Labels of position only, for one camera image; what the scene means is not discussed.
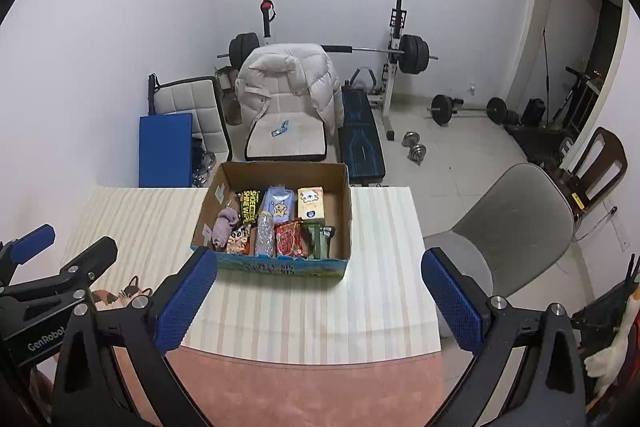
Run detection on barbell with black plates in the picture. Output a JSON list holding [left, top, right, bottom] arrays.
[[216, 33, 440, 75]]

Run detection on white barbell rack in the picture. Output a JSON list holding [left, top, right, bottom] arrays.
[[259, 0, 408, 142]]

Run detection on small barbell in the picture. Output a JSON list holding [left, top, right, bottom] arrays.
[[427, 94, 508, 128]]

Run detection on white door frame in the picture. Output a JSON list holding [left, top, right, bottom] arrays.
[[504, 0, 631, 112]]

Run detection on white padded chair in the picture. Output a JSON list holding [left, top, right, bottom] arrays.
[[147, 74, 233, 164]]

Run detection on cardboard box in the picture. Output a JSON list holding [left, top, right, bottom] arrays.
[[190, 161, 352, 280]]

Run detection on cat print striped tablecloth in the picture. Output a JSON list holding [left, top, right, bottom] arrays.
[[60, 186, 446, 427]]

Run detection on cream cushioned chair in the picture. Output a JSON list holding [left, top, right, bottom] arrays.
[[244, 112, 328, 162]]

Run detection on chrome weight plates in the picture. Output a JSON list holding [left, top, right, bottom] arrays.
[[192, 147, 217, 186]]

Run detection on person's left forearm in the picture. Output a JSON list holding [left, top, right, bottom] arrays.
[[27, 364, 58, 413]]

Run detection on green packet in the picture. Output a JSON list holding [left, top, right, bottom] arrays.
[[304, 223, 336, 260]]

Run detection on grey shell chair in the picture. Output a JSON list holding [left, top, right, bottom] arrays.
[[424, 163, 576, 308]]

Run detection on dark floor mat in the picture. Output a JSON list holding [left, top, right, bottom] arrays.
[[502, 122, 576, 162]]

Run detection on brown wooden chair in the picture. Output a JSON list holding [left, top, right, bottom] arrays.
[[555, 126, 629, 215]]

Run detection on black square box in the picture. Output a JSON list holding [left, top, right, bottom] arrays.
[[520, 98, 548, 128]]

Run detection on silver glitter packet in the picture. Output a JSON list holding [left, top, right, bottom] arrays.
[[254, 213, 277, 258]]

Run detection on blue tissue pack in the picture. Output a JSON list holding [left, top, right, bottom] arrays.
[[257, 186, 297, 225]]

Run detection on yellow tissue pack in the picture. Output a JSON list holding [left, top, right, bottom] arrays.
[[296, 187, 326, 224]]

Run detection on white puffer jacket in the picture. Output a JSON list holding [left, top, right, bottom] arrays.
[[235, 43, 343, 142]]

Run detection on black weight bench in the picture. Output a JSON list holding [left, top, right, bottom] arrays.
[[340, 68, 387, 186]]

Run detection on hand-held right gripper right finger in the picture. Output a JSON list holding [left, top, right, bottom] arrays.
[[421, 247, 587, 427]]

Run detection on black kick scooter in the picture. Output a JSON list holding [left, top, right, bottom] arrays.
[[545, 67, 603, 132]]

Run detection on red snack packet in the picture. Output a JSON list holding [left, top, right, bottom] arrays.
[[273, 219, 307, 259]]

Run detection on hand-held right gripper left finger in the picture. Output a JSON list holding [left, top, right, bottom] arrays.
[[51, 247, 219, 427]]

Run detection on cartoon print snack packet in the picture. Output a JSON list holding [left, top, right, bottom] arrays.
[[225, 223, 253, 255]]

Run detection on blue folded mat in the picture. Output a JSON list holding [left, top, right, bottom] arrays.
[[138, 113, 194, 188]]

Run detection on black yellow wipe packet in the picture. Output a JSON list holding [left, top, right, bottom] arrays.
[[236, 189, 263, 223]]

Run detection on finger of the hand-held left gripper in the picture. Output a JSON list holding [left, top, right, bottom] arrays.
[[15, 235, 119, 308], [0, 223, 57, 268]]

